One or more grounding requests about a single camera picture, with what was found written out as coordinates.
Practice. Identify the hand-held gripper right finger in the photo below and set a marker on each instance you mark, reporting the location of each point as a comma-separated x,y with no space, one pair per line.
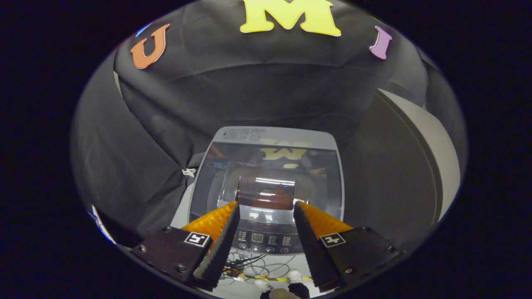
309,253

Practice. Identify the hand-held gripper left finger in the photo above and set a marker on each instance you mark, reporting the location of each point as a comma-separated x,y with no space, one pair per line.
222,253

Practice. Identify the grey washing machine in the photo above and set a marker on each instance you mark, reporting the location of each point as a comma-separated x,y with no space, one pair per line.
270,241

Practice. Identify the small white object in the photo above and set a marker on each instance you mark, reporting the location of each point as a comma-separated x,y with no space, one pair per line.
262,285
295,275

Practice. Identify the person's pale shoe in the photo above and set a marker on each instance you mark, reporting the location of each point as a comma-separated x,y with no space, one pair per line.
284,294

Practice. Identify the white blue-edged panel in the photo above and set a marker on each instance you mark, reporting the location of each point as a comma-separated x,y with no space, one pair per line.
102,226

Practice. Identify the black backdrop cloth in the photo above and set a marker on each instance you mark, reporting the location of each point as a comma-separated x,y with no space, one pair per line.
249,95

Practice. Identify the grey cabinet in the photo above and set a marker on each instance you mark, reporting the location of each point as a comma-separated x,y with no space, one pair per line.
432,145

